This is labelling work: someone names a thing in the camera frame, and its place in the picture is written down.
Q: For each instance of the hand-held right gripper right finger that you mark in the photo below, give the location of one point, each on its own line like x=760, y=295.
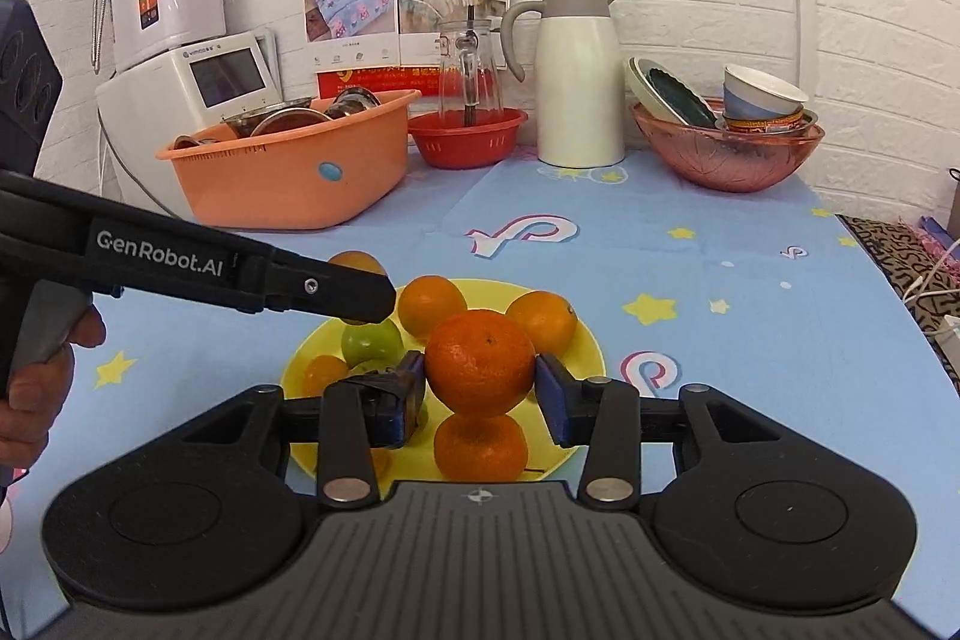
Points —
x=550, y=400

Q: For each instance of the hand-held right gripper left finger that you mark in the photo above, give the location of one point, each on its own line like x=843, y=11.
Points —
x=412, y=396

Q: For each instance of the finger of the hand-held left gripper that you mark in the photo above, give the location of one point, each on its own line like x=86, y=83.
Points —
x=330, y=291

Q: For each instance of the yellowish orange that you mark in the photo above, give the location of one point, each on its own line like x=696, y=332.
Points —
x=360, y=263

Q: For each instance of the yellow plastic plate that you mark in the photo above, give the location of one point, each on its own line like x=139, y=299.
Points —
x=585, y=361

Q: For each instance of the green mango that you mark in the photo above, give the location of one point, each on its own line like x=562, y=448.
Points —
x=371, y=341

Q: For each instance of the small orange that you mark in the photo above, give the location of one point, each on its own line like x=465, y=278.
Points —
x=324, y=375

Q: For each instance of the person's left hand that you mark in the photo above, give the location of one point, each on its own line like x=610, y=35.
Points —
x=37, y=407

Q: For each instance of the small metal bowl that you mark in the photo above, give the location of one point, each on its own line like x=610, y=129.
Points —
x=193, y=142

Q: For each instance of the orange plastic basket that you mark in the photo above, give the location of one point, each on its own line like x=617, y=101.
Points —
x=285, y=183

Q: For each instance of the white appliance with screen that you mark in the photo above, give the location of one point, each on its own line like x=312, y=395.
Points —
x=142, y=108

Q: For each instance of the metal bowls in basin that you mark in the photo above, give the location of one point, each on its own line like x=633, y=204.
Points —
x=289, y=121

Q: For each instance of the dark metal dish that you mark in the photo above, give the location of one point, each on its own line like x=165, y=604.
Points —
x=356, y=102

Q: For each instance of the red plastic colander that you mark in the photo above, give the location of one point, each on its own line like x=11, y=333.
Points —
x=465, y=145

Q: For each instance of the blue printed tablecloth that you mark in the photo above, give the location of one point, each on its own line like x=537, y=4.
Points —
x=750, y=325

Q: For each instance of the pink glass bowl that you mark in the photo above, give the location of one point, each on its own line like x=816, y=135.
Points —
x=727, y=160

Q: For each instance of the white thermos jug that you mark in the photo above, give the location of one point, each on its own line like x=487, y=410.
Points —
x=581, y=85

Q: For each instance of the dark green plate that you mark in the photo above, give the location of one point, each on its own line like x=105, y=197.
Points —
x=679, y=96

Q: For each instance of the decorated rim bowl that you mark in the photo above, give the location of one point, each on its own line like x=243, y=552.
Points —
x=772, y=124

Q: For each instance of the leopard print cloth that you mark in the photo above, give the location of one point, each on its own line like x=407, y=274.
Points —
x=885, y=257

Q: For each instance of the blue and white bowl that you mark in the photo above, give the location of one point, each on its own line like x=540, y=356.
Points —
x=757, y=93

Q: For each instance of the white charger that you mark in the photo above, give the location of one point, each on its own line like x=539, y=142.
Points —
x=946, y=344

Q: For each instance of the pink patterned cloth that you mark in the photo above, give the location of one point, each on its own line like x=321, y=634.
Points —
x=937, y=235

